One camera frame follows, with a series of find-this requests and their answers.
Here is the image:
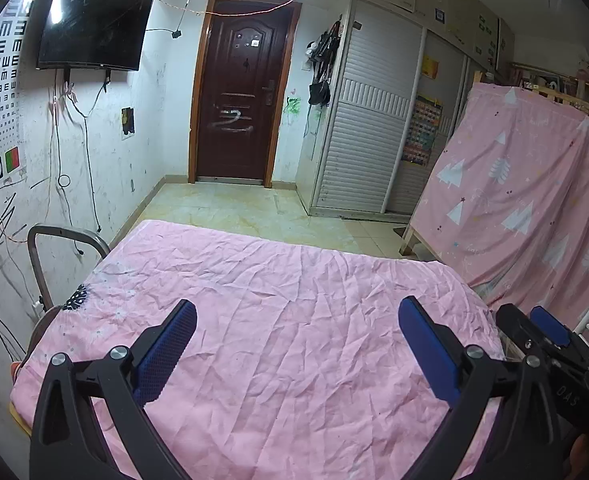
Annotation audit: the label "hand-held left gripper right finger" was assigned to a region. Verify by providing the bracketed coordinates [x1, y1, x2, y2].
[398, 296, 568, 480]

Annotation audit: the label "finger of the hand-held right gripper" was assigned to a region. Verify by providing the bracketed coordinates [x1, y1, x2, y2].
[529, 305, 573, 347]
[495, 303, 551, 362]

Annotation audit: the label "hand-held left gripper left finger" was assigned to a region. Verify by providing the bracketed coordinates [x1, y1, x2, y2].
[30, 299, 198, 480]

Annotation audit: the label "pink bed sheet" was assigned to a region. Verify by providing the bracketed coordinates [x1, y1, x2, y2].
[10, 218, 508, 480]

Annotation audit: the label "pink tree print curtain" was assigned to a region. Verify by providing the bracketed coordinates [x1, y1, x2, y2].
[406, 82, 589, 322]

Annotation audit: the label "white louvered wardrobe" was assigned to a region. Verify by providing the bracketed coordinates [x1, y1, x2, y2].
[296, 0, 476, 219]

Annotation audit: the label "dark brown door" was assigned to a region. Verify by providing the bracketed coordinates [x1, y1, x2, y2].
[188, 0, 303, 189]

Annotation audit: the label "hanging black bags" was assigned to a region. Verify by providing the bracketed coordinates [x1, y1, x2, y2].
[305, 19, 343, 107]

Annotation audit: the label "white eye chart poster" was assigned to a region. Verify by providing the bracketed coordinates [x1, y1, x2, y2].
[0, 0, 30, 187]

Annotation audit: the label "wooden bunk bed frame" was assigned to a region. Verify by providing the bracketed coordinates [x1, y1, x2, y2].
[399, 60, 589, 261]

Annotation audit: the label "black wall cable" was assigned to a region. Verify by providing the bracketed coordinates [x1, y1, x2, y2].
[49, 70, 106, 257]

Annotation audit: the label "colourful grid wall poster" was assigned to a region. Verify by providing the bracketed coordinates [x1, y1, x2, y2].
[401, 93, 445, 167]

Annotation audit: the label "black wall television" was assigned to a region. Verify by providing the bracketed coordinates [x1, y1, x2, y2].
[36, 0, 154, 72]

